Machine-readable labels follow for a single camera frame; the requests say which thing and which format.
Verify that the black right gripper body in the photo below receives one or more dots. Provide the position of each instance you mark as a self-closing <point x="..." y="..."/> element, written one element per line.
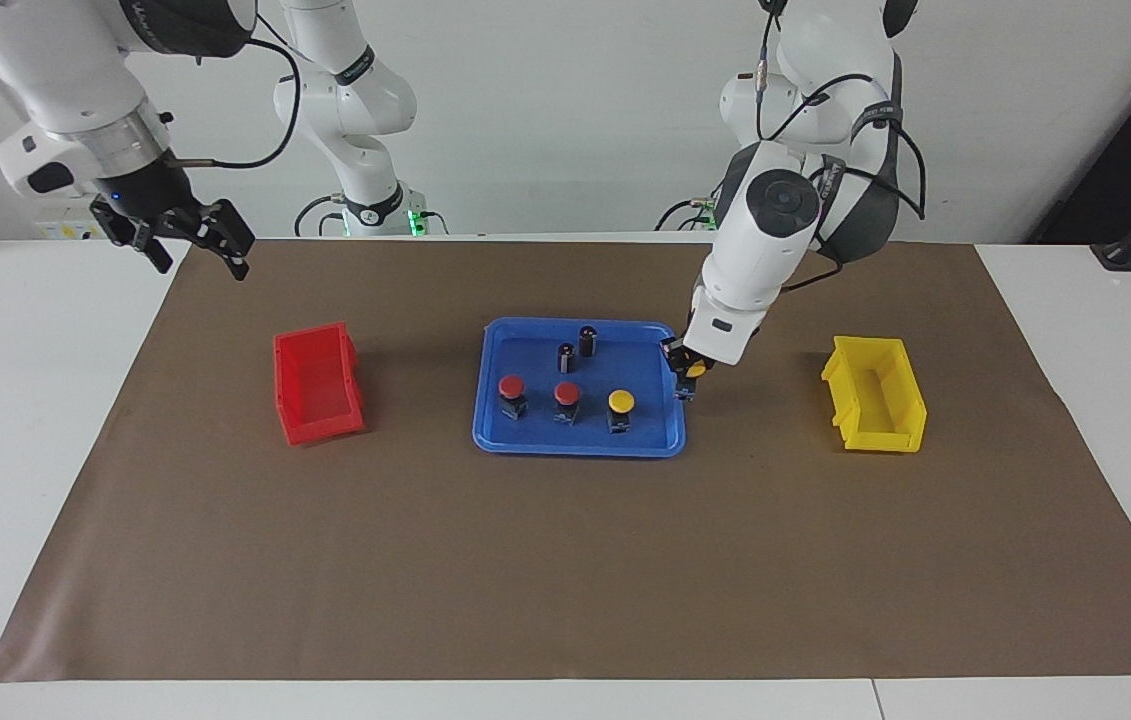
<point x="150" y="185"/>

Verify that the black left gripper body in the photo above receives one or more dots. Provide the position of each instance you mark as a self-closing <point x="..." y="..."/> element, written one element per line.
<point x="680" y="348"/>

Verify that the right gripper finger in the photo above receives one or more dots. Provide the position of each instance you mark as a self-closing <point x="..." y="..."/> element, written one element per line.
<point x="230" y="235"/>
<point x="130" y="230"/>

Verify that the yellow push button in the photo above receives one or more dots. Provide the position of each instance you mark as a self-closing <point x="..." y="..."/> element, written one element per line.
<point x="696" y="370"/>
<point x="621" y="400"/>

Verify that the red push button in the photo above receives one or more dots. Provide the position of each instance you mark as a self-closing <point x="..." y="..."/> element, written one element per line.
<point x="511" y="386"/>
<point x="567" y="392"/>

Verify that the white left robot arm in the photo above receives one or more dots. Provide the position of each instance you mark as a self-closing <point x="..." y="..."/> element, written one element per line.
<point x="765" y="230"/>

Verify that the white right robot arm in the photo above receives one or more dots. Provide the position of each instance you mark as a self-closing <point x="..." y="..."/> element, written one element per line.
<point x="65" y="70"/>

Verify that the blue plastic tray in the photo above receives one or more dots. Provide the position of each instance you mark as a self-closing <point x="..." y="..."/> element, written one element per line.
<point x="650" y="435"/>

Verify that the small black cylinder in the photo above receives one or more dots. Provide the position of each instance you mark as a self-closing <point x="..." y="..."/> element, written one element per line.
<point x="566" y="360"/>
<point x="587" y="342"/>

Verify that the green-lit base connector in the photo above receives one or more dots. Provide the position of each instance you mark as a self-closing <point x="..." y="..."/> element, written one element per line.
<point x="413" y="217"/>
<point x="713" y="214"/>

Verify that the yellow plastic bin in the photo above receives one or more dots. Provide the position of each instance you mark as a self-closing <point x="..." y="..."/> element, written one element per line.
<point x="875" y="385"/>

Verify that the red plastic bin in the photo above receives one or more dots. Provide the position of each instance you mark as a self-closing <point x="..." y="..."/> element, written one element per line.
<point x="320" y="385"/>

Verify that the brown table mat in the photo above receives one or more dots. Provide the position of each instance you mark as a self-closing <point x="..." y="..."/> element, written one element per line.
<point x="565" y="560"/>

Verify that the white wall socket box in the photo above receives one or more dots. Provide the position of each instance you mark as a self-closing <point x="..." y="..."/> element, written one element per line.
<point x="65" y="230"/>

